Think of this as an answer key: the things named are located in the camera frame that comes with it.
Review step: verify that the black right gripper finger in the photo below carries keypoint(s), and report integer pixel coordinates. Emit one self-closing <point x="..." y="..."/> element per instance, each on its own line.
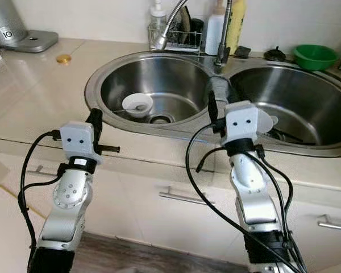
<point x="214" y="111"/>
<point x="233" y="95"/>

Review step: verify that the white plate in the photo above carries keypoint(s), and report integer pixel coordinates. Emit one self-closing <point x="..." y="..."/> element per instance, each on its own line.
<point x="270" y="122"/>

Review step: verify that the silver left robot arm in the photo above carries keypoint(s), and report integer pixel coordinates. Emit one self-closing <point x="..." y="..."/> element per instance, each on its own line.
<point x="68" y="196"/>

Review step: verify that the chrome kitchen faucet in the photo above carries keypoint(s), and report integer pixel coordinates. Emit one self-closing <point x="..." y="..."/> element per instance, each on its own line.
<point x="223" y="40"/>

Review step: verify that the small white bowl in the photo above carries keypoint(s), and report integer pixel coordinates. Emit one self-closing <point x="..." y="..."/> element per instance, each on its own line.
<point x="132" y="102"/>

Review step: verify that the black rectangular pad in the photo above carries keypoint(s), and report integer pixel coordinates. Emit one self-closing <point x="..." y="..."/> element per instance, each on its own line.
<point x="242" y="52"/>

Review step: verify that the black sink stopper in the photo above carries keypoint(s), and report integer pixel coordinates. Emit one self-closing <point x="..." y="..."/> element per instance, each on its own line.
<point x="274" y="54"/>

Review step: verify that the white plastic bottle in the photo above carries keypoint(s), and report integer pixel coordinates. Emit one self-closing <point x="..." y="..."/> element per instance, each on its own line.
<point x="214" y="34"/>

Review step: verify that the small gold round lid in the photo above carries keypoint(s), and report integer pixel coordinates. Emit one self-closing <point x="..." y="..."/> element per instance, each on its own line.
<point x="63" y="58"/>

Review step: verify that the yellow plastic bottle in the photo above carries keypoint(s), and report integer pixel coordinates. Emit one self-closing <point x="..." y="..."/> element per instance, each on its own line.
<point x="237" y="23"/>

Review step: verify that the stainless steel double sink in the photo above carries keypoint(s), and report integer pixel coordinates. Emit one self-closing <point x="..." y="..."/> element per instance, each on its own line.
<point x="307" y="102"/>

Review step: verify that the green plastic bowl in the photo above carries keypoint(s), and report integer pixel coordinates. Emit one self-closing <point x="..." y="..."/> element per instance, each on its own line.
<point x="315" y="57"/>

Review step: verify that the clear soap pump bottle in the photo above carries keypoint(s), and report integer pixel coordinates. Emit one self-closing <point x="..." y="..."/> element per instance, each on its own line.
<point x="157" y="20"/>

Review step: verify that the white cabinet door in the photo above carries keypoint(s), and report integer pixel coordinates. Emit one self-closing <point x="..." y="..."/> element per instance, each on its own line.
<point x="170" y="227"/>
<point x="324" y="244"/>

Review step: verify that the silver coffee machine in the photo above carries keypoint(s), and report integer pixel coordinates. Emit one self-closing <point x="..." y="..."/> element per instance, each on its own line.
<point x="5" y="20"/>

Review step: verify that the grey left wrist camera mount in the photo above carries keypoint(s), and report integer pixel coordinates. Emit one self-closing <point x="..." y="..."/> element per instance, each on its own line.
<point x="79" y="142"/>

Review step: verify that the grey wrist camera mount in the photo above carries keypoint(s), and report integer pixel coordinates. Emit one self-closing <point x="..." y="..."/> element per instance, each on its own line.
<point x="241" y="122"/>
<point x="79" y="142"/>

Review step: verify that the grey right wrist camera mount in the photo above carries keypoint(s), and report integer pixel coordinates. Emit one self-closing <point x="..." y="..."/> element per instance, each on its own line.
<point x="241" y="122"/>

